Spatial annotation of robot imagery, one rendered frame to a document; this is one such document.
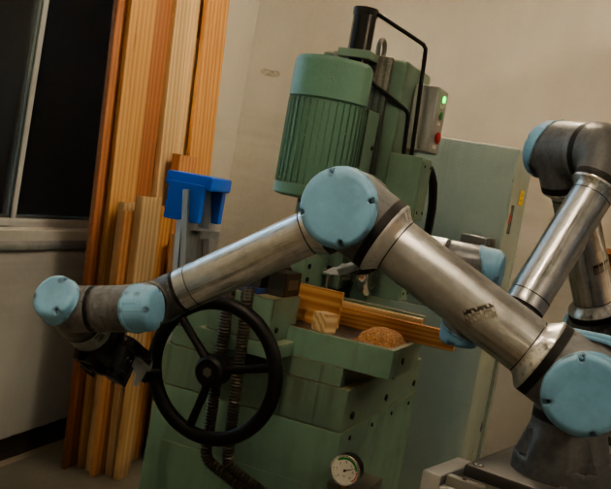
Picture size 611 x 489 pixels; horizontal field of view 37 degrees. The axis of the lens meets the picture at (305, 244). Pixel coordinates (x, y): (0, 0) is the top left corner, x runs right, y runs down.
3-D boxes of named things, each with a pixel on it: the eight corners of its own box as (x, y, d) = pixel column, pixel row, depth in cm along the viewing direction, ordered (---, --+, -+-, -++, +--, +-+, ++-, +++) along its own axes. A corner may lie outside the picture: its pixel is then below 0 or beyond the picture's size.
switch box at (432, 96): (403, 147, 222) (415, 82, 221) (414, 151, 231) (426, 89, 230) (428, 151, 220) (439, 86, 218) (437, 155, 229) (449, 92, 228)
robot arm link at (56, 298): (72, 316, 138) (22, 317, 140) (102, 343, 147) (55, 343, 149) (82, 271, 141) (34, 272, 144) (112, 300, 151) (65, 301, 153)
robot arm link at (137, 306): (174, 280, 149) (112, 281, 151) (145, 284, 138) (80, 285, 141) (176, 328, 149) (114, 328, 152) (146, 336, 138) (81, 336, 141)
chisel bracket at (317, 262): (272, 288, 200) (277, 251, 199) (296, 286, 213) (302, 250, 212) (302, 296, 197) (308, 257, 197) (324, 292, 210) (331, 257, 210)
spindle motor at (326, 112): (259, 190, 197) (283, 48, 195) (290, 195, 213) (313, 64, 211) (333, 204, 191) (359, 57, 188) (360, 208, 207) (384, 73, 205)
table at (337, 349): (108, 317, 191) (112, 289, 191) (180, 309, 220) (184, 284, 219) (375, 387, 169) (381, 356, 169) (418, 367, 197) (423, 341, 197)
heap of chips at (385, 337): (352, 339, 182) (354, 325, 182) (370, 333, 194) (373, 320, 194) (392, 348, 179) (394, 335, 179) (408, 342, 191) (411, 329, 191)
